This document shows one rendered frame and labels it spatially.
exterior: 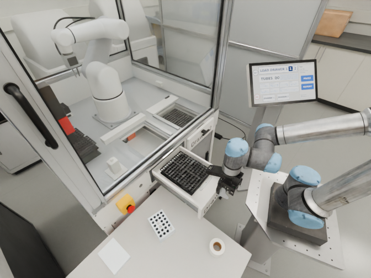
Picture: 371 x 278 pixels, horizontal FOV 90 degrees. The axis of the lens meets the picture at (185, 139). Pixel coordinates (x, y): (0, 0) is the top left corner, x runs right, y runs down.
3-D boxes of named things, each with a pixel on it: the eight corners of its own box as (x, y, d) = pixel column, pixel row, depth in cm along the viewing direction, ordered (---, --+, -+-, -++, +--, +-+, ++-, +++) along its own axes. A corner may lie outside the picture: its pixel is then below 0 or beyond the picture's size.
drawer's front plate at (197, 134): (212, 129, 138) (214, 117, 130) (188, 151, 122) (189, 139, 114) (211, 128, 139) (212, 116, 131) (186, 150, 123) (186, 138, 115)
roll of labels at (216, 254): (222, 240, 89) (223, 237, 86) (225, 257, 84) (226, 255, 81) (207, 241, 88) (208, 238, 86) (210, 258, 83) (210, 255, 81)
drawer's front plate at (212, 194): (229, 180, 106) (233, 169, 98) (200, 220, 90) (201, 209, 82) (227, 178, 107) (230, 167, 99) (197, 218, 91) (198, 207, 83)
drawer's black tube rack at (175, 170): (210, 176, 106) (211, 169, 102) (191, 198, 96) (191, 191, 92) (180, 157, 116) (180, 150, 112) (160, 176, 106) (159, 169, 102)
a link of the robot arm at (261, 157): (282, 143, 68) (252, 136, 71) (283, 166, 61) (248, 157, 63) (275, 156, 74) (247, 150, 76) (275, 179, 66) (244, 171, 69)
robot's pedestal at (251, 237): (272, 237, 160) (314, 191, 107) (269, 276, 140) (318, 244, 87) (237, 223, 168) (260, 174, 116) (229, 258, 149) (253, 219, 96)
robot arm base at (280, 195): (303, 190, 100) (311, 179, 94) (307, 216, 90) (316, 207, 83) (274, 183, 104) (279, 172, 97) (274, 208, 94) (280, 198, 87)
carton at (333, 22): (343, 33, 283) (354, 11, 263) (338, 38, 266) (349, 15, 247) (314, 28, 303) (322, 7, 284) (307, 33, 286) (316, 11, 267)
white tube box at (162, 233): (175, 232, 92) (175, 229, 89) (160, 242, 88) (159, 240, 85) (162, 212, 99) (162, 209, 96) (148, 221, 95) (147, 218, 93)
